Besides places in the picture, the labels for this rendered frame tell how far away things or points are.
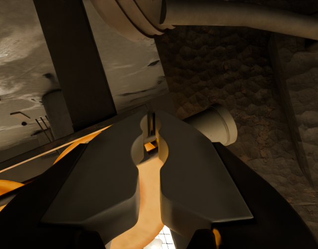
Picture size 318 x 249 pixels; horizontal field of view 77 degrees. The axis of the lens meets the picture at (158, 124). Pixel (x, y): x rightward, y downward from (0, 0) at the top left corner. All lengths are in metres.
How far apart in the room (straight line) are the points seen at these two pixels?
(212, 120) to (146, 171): 0.10
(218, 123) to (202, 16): 0.13
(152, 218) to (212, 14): 0.23
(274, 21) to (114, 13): 0.16
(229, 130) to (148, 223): 0.15
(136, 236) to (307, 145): 0.26
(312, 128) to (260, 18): 0.17
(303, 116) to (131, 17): 0.25
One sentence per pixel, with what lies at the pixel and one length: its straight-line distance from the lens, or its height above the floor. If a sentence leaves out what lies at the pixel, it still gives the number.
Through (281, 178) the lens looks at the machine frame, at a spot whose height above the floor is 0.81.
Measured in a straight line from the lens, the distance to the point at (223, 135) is 0.26.
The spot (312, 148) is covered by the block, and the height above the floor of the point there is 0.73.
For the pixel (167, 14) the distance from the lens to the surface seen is 0.17.
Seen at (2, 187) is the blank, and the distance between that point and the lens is 0.29.
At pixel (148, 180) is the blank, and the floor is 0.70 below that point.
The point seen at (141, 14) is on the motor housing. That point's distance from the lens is 0.23.
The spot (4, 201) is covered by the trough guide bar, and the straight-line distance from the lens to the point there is 0.27.
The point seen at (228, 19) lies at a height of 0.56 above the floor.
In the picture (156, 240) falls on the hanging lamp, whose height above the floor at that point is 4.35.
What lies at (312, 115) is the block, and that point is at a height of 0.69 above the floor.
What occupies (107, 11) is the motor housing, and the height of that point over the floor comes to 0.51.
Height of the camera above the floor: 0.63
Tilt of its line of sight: 3 degrees up
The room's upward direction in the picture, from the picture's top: 163 degrees clockwise
